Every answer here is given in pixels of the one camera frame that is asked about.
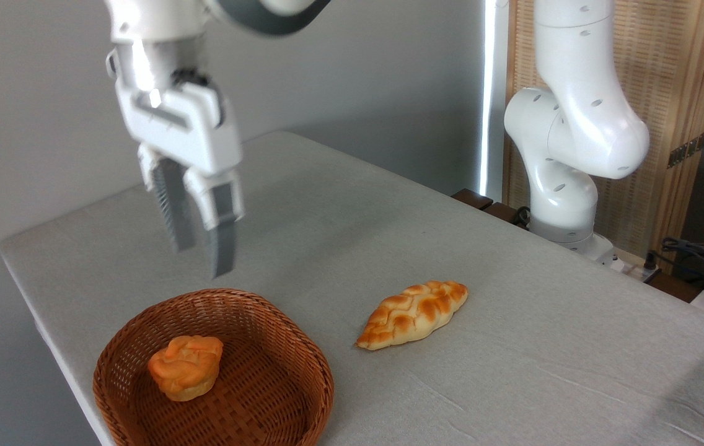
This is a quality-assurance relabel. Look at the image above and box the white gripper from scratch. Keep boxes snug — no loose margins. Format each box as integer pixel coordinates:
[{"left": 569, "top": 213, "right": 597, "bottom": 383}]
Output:
[{"left": 107, "top": 48, "right": 246, "bottom": 279}]

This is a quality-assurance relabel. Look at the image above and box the dark wooden block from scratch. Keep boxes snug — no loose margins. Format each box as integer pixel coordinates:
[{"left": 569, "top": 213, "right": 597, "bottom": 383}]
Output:
[
  {"left": 482, "top": 202, "right": 530, "bottom": 229},
  {"left": 451, "top": 188, "right": 495, "bottom": 211}
]

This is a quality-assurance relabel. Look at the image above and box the orange muffin bread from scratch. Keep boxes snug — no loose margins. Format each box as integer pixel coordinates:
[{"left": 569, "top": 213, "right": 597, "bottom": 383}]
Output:
[{"left": 147, "top": 335, "right": 225, "bottom": 403}]

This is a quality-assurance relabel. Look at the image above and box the wooden woven folding screen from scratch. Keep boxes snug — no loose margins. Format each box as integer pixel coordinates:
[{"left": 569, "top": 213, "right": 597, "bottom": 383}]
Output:
[{"left": 504, "top": 0, "right": 704, "bottom": 261}]

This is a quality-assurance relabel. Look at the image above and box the brown woven wicker basket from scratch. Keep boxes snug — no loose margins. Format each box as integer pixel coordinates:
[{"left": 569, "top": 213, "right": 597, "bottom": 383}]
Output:
[{"left": 93, "top": 288, "right": 335, "bottom": 446}]

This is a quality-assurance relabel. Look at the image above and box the grey tablecloth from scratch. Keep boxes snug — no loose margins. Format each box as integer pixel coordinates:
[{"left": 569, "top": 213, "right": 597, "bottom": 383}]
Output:
[{"left": 0, "top": 130, "right": 704, "bottom": 446}]

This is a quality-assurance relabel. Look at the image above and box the white vertical window frame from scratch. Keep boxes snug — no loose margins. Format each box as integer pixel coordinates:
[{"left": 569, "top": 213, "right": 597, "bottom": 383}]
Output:
[{"left": 479, "top": 0, "right": 510, "bottom": 203}]

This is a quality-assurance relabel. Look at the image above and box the braided golden bread loaf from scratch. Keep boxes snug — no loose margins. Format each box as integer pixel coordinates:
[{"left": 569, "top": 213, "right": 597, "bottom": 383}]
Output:
[{"left": 355, "top": 280, "right": 470, "bottom": 352}]

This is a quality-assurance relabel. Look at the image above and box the brass screen hinge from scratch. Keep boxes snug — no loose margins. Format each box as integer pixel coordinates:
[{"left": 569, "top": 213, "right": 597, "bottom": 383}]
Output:
[{"left": 667, "top": 131, "right": 704, "bottom": 169}]

